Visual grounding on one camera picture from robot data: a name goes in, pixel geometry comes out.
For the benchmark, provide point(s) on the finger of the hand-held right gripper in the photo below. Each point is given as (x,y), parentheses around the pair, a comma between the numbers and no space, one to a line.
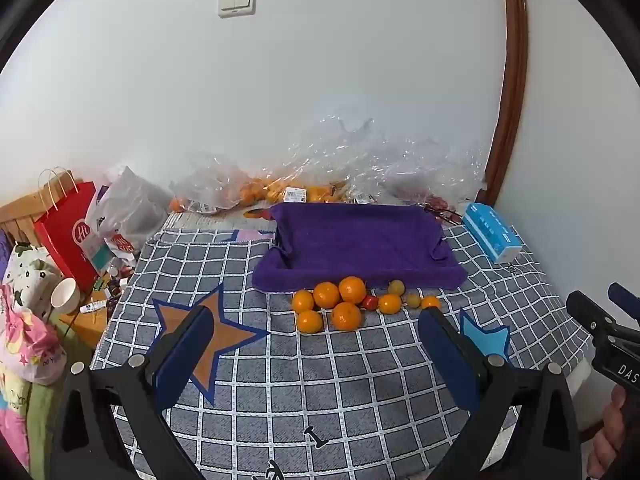
(625,300)
(587,310)

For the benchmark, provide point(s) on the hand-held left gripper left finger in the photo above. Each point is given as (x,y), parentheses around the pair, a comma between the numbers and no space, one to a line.
(185,345)

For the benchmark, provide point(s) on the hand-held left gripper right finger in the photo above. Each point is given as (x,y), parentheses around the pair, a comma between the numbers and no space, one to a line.
(445,355)

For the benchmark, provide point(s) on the small orange kumquat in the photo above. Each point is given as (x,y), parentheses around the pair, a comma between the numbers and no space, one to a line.
(430,302)
(389,303)

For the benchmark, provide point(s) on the small yellow fruit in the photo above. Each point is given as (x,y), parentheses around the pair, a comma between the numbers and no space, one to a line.
(396,287)
(413,300)

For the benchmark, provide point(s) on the orange mandarin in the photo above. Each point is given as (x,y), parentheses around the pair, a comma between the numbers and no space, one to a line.
(309,321)
(303,300)
(326,294)
(352,290)
(346,316)

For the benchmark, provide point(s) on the purple towel covered tray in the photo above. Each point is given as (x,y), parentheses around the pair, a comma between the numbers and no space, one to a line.
(355,245)

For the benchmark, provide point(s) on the person's right hand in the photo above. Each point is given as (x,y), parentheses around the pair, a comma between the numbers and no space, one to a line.
(607,435)

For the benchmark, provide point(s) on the small red fruit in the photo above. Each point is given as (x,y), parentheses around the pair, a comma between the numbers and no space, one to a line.
(369,302)

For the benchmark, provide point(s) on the wooden nightstand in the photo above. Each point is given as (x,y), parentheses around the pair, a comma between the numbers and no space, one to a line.
(90,327)

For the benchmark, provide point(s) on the small white tube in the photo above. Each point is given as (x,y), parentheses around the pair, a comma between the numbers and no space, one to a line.
(94,305)

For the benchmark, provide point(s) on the blue tissue box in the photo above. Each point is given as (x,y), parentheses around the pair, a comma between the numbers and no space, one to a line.
(490,232)

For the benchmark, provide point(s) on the grey plaid blanket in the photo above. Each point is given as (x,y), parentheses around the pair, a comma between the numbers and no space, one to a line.
(320,375)

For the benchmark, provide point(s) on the white printed fruit sheet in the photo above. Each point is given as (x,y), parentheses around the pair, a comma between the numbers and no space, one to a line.
(210,220)

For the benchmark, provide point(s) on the white cup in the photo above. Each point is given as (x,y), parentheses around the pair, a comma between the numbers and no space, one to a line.
(65,295)

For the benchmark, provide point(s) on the white plastic shopping bag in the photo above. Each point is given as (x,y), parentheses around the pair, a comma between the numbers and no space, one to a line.
(127,210)

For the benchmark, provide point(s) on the pink printed bag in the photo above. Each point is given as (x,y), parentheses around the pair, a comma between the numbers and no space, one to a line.
(30,345)

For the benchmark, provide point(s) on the red paper bag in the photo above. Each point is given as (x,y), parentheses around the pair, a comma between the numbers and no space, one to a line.
(62,240)

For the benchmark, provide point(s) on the frosted plastic bag of oranges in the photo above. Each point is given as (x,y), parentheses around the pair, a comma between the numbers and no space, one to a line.
(210,185)

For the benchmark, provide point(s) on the white green printed pillow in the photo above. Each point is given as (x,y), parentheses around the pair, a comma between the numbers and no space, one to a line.
(30,270)

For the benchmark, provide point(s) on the colourful printed bedding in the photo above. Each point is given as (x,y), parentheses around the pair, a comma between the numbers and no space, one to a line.
(15,420)

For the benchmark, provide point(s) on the labelled clear bag of mandarins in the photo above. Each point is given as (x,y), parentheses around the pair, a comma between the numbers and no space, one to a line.
(295,191)

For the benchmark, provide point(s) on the crumpled clear plastic bag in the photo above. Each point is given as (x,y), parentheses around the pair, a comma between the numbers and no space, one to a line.
(400,160)

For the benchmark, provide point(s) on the wooden headboard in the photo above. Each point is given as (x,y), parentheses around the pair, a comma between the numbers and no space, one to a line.
(20,210)

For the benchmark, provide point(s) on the brown wooden door frame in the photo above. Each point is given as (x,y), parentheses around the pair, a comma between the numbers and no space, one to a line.
(515,60)

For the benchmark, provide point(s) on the white light switch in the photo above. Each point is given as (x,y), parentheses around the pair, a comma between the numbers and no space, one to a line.
(236,1)

